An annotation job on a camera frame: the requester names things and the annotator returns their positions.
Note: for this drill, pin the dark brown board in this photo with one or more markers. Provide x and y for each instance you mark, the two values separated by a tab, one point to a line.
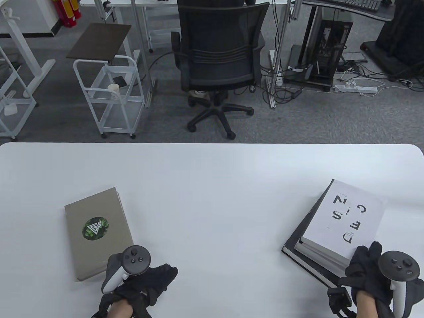
99	41

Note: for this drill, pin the dark keyboard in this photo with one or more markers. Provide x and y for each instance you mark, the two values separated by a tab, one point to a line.
362	4

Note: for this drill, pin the red fire extinguisher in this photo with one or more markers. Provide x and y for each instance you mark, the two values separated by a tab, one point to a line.
75	8
64	13

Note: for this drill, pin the white drawer cabinet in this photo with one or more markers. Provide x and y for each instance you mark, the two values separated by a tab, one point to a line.
162	29

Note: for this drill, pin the grey book with green circle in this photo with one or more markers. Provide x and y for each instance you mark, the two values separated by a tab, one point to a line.
99	205

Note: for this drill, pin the white desk stand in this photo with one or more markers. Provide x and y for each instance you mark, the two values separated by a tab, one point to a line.
23	43

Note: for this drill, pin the small white object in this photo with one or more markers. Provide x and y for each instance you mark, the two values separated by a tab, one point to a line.
10	110

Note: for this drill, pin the black phone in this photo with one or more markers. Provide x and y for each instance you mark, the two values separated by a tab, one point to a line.
120	80

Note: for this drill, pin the person's left forearm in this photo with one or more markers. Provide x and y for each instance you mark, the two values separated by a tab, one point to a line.
121	309

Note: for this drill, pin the black mesh office chair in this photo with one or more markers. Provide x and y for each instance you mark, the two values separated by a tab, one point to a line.
218	39

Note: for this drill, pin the white book with black letters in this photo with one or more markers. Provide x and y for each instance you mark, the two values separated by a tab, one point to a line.
347	218

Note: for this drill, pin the person's right forearm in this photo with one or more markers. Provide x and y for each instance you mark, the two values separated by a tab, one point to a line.
367	308

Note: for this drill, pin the black and white controller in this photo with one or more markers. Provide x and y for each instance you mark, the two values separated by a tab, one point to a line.
135	260
397	265

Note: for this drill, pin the black equipment base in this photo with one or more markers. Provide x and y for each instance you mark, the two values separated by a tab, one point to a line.
397	39

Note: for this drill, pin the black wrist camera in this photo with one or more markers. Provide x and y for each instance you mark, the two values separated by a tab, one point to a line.
339	299

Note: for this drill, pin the white rolling cart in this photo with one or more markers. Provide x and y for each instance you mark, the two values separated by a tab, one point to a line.
114	99

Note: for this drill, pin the person's left hand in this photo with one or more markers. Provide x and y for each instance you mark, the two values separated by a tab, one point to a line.
155	281

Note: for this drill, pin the person's right hand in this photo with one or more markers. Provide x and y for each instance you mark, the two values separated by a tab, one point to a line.
364	271

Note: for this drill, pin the white power strip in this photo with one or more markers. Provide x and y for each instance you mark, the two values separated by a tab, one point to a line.
356	88

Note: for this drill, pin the black hardcover book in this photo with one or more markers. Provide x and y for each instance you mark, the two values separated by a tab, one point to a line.
291	245

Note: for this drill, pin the white cup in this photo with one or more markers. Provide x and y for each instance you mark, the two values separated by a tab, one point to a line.
113	88

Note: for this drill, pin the dark curved desk top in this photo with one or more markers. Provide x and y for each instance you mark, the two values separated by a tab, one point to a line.
351	8

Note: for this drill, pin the black computer tower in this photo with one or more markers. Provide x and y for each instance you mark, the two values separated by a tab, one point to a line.
331	49

